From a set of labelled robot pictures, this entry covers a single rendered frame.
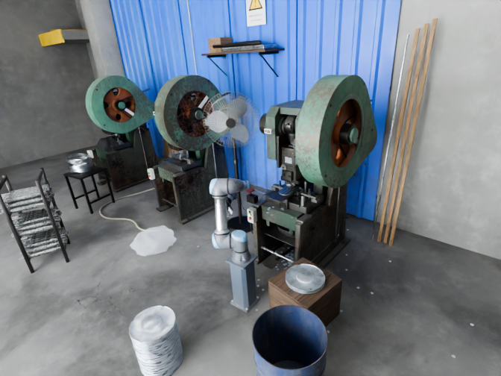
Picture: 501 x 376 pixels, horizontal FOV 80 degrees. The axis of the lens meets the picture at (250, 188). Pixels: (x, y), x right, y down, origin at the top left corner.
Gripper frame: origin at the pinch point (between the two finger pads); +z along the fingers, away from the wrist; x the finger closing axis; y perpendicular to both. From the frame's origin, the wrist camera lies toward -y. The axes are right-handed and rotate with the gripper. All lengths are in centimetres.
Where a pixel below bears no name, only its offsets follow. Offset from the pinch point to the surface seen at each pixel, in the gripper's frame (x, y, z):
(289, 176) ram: 56, 5, -35
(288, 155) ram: 59, 21, -42
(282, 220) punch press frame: 42, -28, -19
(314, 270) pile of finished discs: 64, -46, 25
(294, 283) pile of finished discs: 50, -41, 40
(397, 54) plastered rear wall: 168, 54, -135
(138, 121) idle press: -184, 47, -230
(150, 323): -37, -15, 83
